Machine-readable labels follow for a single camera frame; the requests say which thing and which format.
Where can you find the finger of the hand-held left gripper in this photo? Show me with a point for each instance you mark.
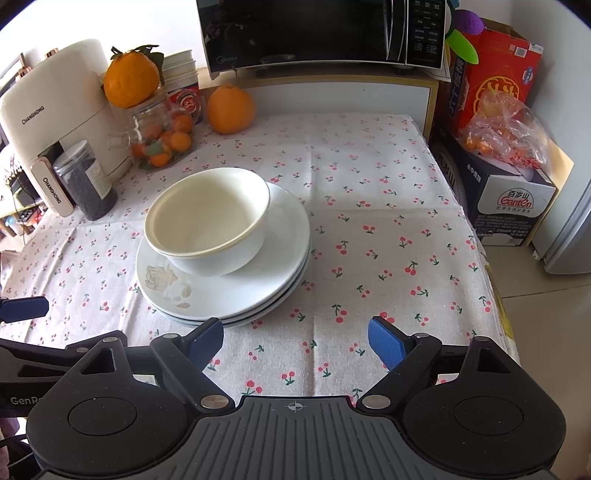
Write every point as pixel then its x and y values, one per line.
pixel 23 310

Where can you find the black microwave oven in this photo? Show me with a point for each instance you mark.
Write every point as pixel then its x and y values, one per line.
pixel 300 27

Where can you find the dark water bottle carton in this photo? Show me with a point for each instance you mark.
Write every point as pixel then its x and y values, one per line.
pixel 503 207

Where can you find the white air fryer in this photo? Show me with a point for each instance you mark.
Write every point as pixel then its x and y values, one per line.
pixel 60 106

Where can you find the purple and green plush toy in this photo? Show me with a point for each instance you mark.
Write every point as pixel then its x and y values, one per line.
pixel 468 22

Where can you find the brown cardboard sheet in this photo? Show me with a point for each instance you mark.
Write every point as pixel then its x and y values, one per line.
pixel 561 170

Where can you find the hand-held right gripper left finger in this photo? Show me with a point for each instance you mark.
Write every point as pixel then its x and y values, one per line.
pixel 205 344

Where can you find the silver refrigerator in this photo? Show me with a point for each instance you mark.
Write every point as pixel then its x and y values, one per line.
pixel 572 230

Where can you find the clear jar with dark contents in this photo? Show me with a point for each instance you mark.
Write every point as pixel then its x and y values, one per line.
pixel 87 184

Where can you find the large orange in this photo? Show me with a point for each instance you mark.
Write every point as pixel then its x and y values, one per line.
pixel 231 110

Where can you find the cherry print tablecloth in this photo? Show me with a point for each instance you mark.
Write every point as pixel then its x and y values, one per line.
pixel 369 230

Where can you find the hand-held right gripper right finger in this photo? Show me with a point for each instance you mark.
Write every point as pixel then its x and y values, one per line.
pixel 387 344

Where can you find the blue patterned plate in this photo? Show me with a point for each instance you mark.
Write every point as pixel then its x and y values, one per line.
pixel 297 296
pixel 293 289

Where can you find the glass jar of small oranges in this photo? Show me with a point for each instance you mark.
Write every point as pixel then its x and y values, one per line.
pixel 159 138

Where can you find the white bowl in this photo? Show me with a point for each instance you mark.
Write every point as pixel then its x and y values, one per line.
pixel 221 263

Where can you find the stack of paper cups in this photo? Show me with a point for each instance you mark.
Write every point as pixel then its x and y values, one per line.
pixel 184 92

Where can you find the white plate with faint flower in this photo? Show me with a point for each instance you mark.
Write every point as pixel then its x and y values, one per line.
pixel 277 240

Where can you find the red cardboard box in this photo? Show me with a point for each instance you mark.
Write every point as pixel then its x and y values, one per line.
pixel 503 74

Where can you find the plastic bag of oranges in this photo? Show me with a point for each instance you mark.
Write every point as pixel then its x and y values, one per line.
pixel 503 134

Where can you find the cluttered side shelf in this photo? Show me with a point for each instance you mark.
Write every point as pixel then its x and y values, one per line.
pixel 18 198

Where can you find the orange with green leaves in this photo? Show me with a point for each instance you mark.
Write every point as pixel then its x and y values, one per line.
pixel 131 81

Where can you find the rose gold metal rack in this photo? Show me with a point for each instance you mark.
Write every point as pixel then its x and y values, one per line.
pixel 27 64

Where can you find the purple clothing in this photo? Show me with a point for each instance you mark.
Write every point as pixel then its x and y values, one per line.
pixel 7 443

